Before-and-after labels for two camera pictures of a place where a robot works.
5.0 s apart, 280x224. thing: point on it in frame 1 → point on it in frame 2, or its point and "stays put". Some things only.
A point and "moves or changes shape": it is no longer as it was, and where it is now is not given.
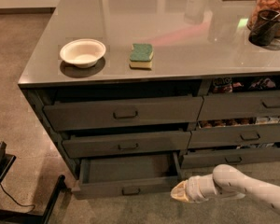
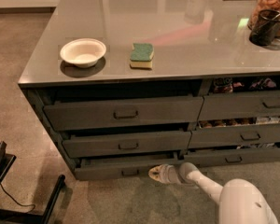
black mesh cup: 265,27 stays put
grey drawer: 113,175 moves or changes shape
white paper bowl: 84,53 stays put
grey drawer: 123,113 stays put
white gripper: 195,188 → 169,175
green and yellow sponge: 141,56 stays put
